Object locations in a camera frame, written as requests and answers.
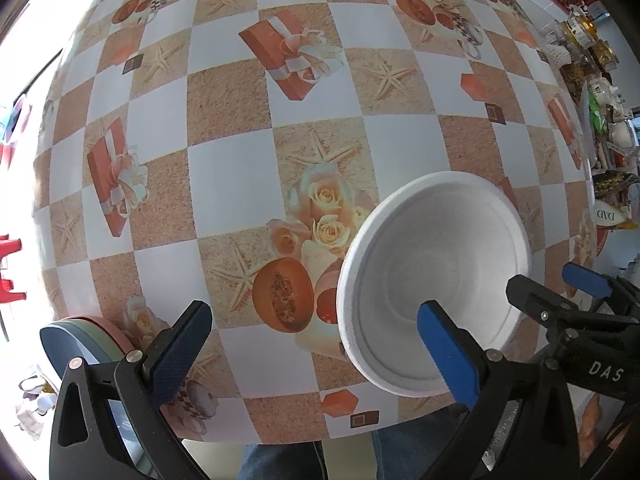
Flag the green plastic plate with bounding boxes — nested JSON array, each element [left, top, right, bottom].
[[55, 318, 124, 362]]

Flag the pink plastic plate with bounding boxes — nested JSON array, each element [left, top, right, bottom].
[[76, 314, 134, 353]]

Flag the blue plastic plate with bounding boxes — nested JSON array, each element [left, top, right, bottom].
[[39, 324, 102, 379]]

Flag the large white paper bowl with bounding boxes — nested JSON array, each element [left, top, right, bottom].
[[336, 171, 532, 398]]

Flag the person's right hand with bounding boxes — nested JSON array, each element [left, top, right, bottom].
[[578, 393, 624, 460]]

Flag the cluttered side shelf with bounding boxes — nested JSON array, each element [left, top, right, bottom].
[[542, 0, 639, 230]]

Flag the red plastic stool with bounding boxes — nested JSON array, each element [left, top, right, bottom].
[[0, 234, 27, 304]]

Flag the checkered patterned tablecloth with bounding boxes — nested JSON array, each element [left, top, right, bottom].
[[35, 0, 596, 443]]

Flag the purple plastic basin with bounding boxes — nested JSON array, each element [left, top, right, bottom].
[[1, 92, 32, 144]]

